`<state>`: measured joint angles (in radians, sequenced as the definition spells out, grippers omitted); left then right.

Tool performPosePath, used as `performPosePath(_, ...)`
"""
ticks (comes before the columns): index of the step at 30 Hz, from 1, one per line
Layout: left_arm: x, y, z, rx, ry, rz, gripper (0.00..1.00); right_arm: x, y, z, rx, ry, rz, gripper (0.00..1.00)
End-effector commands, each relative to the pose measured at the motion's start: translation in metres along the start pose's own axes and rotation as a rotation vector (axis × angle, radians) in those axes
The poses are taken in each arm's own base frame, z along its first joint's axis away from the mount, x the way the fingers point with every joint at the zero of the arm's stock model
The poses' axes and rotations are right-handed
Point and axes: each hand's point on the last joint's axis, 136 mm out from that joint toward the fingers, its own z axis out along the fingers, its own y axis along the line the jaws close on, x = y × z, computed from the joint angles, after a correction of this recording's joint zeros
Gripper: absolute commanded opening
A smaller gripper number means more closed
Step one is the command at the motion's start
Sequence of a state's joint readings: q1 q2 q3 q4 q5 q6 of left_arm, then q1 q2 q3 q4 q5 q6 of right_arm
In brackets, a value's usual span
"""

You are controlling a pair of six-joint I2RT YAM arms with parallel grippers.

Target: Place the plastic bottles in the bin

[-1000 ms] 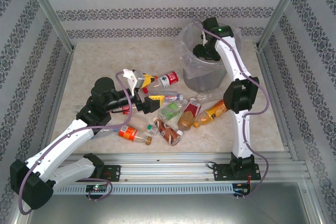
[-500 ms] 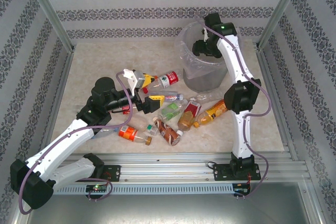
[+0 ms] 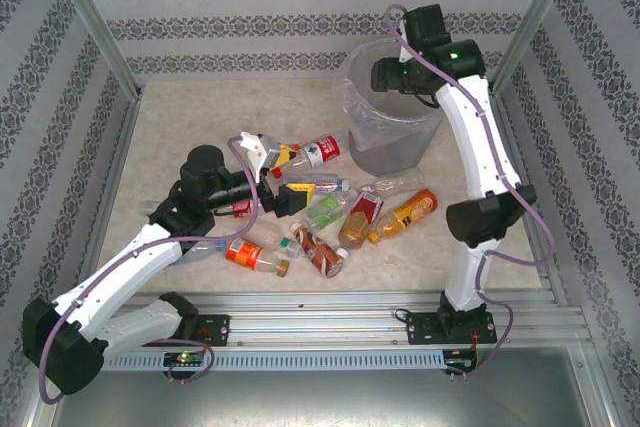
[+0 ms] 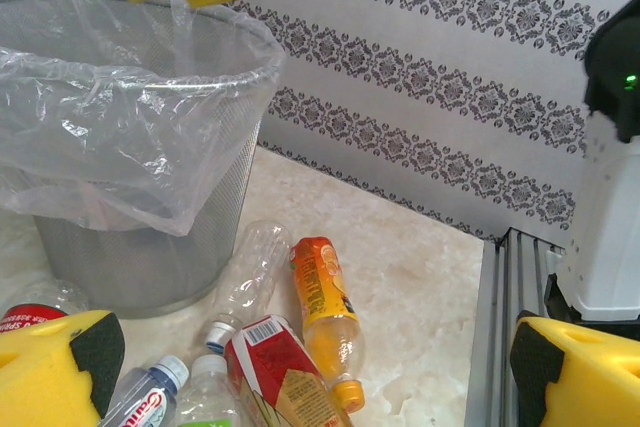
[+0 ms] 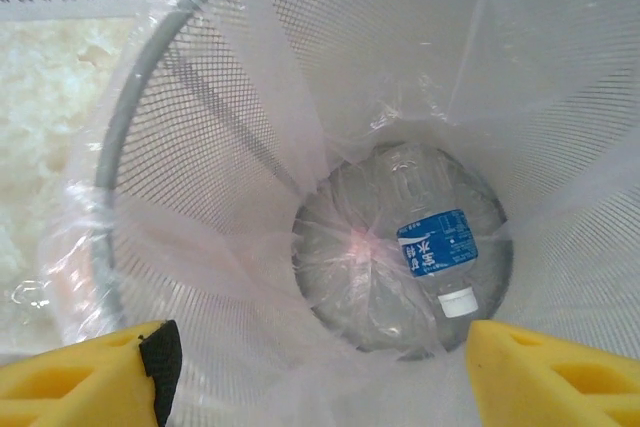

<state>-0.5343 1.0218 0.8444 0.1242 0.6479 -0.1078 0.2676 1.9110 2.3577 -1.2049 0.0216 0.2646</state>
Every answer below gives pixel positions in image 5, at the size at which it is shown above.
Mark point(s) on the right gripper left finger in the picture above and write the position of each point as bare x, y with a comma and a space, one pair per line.
75, 387

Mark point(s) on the water bottle blue label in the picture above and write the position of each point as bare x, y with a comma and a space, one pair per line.
435, 247

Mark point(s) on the grey metal mesh bin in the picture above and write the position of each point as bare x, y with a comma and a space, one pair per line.
190, 112

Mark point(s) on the clear plastic bin liner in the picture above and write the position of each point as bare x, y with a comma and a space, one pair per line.
280, 112

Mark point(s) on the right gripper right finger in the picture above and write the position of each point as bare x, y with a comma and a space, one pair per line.
550, 387

